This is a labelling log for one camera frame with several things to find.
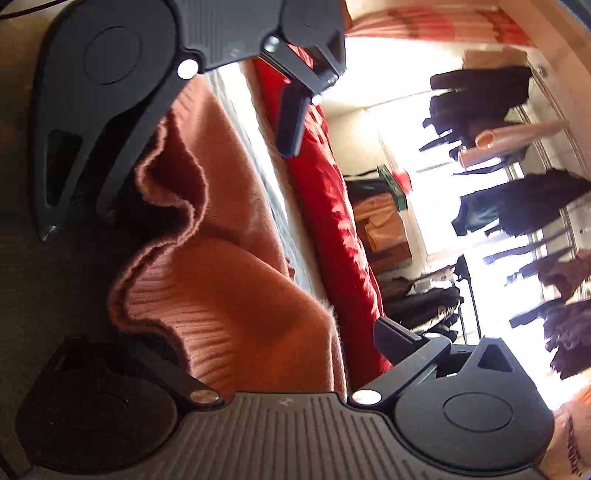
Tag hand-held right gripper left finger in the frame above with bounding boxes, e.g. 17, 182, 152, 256
46, 335, 225, 409

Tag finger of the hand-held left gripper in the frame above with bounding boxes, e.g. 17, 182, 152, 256
31, 59, 200, 243
262, 31, 348, 158

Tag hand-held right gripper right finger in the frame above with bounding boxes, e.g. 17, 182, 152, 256
347, 316, 527, 411

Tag pink knit sweater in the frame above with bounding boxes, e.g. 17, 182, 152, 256
108, 78, 349, 400

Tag metal clothes rack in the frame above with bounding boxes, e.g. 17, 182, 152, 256
455, 254, 483, 340

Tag blue checked bed sheet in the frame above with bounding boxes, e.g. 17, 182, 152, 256
0, 14, 335, 467

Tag dark jacket with patch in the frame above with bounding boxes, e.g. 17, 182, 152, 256
383, 272, 465, 337

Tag wooden cabinet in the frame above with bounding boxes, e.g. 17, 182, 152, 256
369, 240, 414, 274

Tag black hanging bag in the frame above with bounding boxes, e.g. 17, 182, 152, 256
344, 173, 398, 204

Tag red duvet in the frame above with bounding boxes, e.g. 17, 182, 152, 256
254, 46, 393, 391

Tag green folding table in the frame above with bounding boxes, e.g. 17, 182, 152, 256
376, 164, 408, 210

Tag pink striped curtain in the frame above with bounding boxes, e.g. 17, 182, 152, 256
346, 4, 536, 47
551, 385, 591, 478

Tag row of dark hanging laundry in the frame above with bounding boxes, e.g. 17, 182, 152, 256
418, 46, 591, 379

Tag beige hanging top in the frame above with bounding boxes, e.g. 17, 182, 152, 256
457, 119, 575, 169

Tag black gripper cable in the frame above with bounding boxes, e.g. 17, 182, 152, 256
0, 0, 65, 21

